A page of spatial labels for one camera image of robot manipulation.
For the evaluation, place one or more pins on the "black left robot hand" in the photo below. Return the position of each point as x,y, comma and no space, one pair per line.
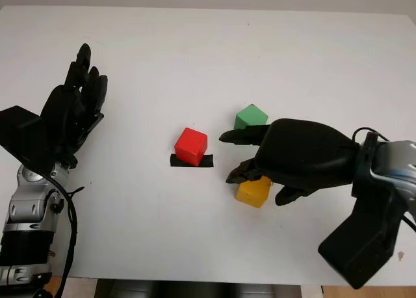
65,112

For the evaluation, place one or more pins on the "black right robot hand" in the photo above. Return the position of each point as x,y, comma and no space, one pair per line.
302,151

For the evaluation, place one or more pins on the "green cube block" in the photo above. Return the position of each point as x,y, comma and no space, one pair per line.
252,116

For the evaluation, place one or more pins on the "yellow cube block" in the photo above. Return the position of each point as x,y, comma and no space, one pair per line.
253,194

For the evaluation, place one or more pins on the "red cube block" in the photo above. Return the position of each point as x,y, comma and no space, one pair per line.
190,145

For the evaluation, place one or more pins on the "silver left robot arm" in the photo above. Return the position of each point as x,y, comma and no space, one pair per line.
26,220

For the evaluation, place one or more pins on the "black tape strip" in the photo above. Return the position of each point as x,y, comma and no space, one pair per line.
208,162

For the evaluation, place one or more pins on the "dark grey robot torso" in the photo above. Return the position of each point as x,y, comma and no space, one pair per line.
195,289

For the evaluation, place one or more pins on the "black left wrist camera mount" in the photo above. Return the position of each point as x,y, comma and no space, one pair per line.
22,132

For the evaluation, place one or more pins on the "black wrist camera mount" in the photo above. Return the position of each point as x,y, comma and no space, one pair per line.
360,246
22,132

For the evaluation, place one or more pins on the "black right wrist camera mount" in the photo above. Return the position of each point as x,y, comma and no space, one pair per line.
360,246

